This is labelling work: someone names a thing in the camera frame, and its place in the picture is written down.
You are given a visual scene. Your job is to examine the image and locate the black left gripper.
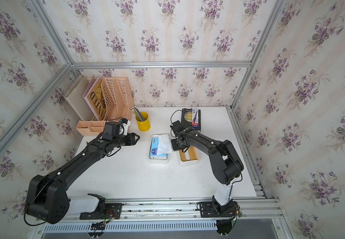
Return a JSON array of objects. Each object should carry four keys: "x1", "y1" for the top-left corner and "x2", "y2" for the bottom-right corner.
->
[{"x1": 111, "y1": 131, "x2": 141, "y2": 148}]

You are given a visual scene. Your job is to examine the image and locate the white tissue box lid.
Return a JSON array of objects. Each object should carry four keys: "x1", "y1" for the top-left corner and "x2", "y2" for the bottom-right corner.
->
[{"x1": 177, "y1": 146, "x2": 200, "y2": 167}]

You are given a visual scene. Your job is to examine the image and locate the white blue pencil box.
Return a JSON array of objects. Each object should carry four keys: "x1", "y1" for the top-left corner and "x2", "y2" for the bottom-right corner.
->
[{"x1": 191, "y1": 109, "x2": 199, "y2": 129}]

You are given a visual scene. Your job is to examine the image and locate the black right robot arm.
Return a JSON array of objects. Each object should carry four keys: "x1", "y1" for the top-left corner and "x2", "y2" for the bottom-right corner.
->
[{"x1": 170, "y1": 120, "x2": 244, "y2": 207}]

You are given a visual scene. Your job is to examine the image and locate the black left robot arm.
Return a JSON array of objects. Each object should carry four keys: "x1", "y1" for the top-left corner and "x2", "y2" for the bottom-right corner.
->
[{"x1": 24, "y1": 121, "x2": 140, "y2": 224}]

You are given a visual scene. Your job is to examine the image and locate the white tissue box base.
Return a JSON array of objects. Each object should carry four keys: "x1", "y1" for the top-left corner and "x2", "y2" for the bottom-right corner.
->
[{"x1": 148, "y1": 134, "x2": 169, "y2": 164}]

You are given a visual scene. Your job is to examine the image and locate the yellow metal pencil bucket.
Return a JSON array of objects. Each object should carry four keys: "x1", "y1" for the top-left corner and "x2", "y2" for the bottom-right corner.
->
[{"x1": 136, "y1": 112, "x2": 151, "y2": 132}]

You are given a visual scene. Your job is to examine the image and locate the pencils in yellow bucket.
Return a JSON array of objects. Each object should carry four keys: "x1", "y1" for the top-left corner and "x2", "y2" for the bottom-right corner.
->
[{"x1": 131, "y1": 107, "x2": 145, "y2": 121}]

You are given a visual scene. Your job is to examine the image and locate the black paperback book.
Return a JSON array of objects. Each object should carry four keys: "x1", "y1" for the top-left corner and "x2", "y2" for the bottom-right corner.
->
[{"x1": 181, "y1": 108, "x2": 201, "y2": 131}]

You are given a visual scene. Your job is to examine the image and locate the beige plastic desk organizer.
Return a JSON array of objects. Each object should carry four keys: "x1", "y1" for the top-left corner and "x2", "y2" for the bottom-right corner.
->
[{"x1": 76, "y1": 77, "x2": 134, "y2": 136}]

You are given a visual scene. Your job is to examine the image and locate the brown lettered magazine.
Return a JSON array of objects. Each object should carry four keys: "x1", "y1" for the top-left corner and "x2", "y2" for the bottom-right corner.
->
[{"x1": 87, "y1": 78, "x2": 107, "y2": 120}]

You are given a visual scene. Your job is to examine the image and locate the pink folder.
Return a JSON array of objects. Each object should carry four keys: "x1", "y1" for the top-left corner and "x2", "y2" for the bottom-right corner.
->
[{"x1": 83, "y1": 77, "x2": 102, "y2": 120}]

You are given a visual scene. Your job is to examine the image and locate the beige cardboard folder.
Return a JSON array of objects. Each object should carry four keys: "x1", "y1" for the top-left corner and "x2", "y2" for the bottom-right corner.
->
[{"x1": 65, "y1": 75, "x2": 93, "y2": 121}]

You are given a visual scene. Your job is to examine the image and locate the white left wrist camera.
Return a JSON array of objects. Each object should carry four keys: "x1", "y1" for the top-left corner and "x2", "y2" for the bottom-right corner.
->
[{"x1": 119, "y1": 118, "x2": 131, "y2": 135}]

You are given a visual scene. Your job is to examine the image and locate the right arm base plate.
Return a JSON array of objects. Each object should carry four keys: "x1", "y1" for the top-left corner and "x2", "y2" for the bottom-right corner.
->
[{"x1": 197, "y1": 201, "x2": 240, "y2": 218}]

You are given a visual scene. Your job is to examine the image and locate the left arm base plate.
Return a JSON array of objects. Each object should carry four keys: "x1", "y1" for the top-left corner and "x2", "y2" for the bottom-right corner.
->
[{"x1": 79, "y1": 203, "x2": 123, "y2": 220}]

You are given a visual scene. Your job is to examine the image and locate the aluminium rail frame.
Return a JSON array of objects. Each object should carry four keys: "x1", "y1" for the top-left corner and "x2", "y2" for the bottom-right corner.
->
[{"x1": 28, "y1": 198, "x2": 293, "y2": 239}]

